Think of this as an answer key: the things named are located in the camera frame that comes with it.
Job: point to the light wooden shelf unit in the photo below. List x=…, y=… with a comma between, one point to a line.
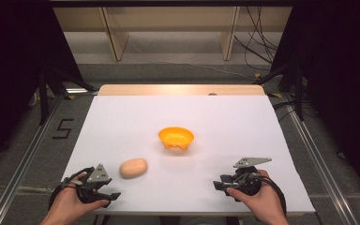
x=175, y=18

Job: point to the black metal stand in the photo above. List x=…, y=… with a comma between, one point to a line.
x=45, y=97
x=298, y=93

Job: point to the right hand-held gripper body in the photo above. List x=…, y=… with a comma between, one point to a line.
x=247, y=182

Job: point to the person's right hand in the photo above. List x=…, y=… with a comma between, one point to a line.
x=264, y=203

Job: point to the beige potato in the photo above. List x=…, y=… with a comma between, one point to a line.
x=133, y=168

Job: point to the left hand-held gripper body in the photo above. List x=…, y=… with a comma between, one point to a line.
x=97, y=176

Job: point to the light wooden table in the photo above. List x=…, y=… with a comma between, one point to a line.
x=156, y=90

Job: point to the yellow floor tape piece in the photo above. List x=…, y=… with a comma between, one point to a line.
x=70, y=97

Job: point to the black curtain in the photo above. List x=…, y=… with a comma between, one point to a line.
x=15, y=78
x=340, y=87

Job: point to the silver metal floor rail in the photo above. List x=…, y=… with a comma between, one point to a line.
x=320, y=165
x=28, y=159

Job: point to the white table sheet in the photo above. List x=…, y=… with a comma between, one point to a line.
x=200, y=178

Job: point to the person's left hand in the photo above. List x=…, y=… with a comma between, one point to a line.
x=63, y=204

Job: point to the orange plastic bowl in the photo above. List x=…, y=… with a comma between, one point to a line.
x=176, y=136

